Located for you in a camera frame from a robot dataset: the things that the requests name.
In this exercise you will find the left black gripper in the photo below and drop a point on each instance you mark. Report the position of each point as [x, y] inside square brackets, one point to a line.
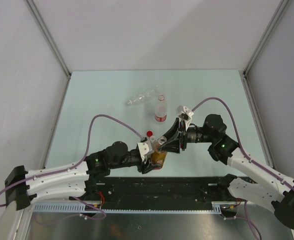
[147, 167]

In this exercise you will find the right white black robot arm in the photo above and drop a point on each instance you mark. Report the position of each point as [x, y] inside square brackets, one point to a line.
[271, 189]

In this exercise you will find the clear plastic water bottle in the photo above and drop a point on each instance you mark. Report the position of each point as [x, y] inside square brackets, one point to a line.
[143, 97]

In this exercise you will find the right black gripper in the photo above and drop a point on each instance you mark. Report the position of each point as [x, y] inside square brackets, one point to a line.
[174, 145]

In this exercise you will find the aluminium frame post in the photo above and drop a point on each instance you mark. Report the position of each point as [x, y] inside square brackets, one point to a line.
[268, 33]
[42, 26]

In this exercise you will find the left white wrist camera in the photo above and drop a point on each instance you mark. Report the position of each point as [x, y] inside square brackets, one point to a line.
[145, 148]

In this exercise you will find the right aluminium frame post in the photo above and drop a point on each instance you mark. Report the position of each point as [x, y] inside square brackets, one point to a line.
[268, 33]

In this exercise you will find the red label plastic bottle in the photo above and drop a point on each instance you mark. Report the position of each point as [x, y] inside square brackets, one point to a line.
[160, 113]

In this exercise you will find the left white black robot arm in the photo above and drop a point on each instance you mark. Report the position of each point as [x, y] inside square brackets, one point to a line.
[75, 179]

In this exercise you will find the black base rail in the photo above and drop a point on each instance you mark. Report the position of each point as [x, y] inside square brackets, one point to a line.
[162, 193]

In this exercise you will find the yellow red tea bottle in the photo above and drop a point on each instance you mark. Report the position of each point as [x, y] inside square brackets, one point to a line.
[158, 157]

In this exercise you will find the white tea bottle cap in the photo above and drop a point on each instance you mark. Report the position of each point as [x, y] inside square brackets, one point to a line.
[152, 139]

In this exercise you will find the red bottle cap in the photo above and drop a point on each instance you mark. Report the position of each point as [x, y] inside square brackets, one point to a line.
[149, 133]

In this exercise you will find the grey slotted cable duct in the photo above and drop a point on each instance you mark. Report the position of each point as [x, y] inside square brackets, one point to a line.
[77, 207]

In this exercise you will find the left aluminium frame post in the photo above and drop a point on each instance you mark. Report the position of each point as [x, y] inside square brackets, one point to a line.
[42, 26]

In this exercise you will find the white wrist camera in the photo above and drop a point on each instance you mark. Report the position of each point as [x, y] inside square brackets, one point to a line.
[145, 148]
[185, 114]

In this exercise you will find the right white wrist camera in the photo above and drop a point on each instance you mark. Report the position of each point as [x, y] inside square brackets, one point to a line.
[185, 114]

